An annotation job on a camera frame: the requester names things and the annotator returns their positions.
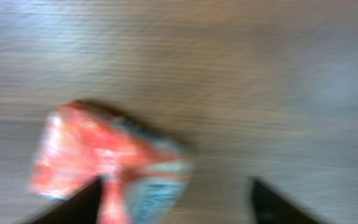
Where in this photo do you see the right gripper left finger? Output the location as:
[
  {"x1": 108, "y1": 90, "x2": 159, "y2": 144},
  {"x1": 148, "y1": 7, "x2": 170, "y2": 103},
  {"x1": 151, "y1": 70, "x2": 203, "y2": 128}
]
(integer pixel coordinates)
[{"x1": 24, "y1": 177, "x2": 102, "y2": 224}]

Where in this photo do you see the small red white candy pack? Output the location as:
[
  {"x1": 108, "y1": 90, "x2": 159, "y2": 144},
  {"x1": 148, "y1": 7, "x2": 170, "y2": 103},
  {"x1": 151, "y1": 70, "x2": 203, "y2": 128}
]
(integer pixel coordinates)
[{"x1": 28, "y1": 100, "x2": 194, "y2": 224}]

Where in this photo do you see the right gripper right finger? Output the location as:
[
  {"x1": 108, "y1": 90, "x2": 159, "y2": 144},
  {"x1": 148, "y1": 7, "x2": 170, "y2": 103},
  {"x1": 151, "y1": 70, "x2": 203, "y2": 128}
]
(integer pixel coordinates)
[{"x1": 250, "y1": 177, "x2": 325, "y2": 224}]

